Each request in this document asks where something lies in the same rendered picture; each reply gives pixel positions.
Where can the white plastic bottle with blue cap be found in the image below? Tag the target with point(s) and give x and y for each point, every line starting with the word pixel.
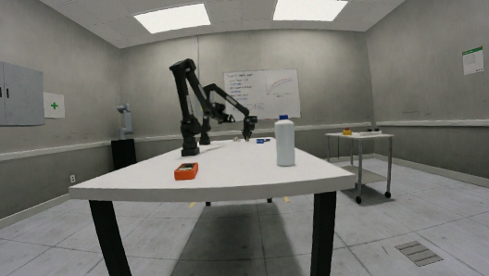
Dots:
pixel 285 141

